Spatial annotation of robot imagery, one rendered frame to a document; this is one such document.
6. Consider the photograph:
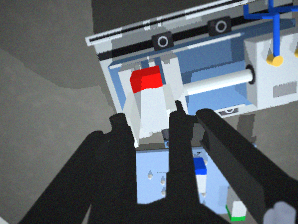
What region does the white block with red end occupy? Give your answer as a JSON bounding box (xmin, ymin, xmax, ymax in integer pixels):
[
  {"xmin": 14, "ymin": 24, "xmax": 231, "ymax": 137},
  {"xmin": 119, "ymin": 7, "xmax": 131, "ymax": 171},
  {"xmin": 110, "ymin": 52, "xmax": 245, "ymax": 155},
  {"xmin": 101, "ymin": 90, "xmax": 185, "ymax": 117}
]
[{"xmin": 130, "ymin": 65, "xmax": 169, "ymax": 133}]

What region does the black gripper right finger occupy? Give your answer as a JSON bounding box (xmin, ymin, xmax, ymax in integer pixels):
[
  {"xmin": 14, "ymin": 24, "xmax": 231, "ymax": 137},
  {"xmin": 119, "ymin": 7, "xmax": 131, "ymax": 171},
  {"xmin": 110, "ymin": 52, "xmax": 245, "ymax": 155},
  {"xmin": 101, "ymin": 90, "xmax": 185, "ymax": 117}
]
[{"xmin": 163, "ymin": 83, "xmax": 298, "ymax": 224}]

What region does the white block with blue end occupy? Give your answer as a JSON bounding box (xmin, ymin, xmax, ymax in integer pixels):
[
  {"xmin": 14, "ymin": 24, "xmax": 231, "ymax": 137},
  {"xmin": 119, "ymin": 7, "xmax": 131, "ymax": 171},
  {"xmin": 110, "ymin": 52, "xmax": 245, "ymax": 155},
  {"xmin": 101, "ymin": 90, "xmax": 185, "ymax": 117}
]
[{"xmin": 193, "ymin": 157, "xmax": 207, "ymax": 193}]

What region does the white block with green end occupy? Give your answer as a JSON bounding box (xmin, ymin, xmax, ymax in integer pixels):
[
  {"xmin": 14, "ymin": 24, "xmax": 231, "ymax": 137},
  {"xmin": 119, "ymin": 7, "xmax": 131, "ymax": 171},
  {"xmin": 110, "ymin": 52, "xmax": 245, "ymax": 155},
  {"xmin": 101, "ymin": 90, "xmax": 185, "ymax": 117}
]
[{"xmin": 226, "ymin": 188, "xmax": 246, "ymax": 221}]

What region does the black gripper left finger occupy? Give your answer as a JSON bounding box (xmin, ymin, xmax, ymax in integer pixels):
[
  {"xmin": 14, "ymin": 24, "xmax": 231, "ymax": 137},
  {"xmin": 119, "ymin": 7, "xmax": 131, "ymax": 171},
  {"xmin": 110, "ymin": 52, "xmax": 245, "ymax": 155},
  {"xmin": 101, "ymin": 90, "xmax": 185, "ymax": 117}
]
[{"xmin": 18, "ymin": 92, "xmax": 141, "ymax": 224}]

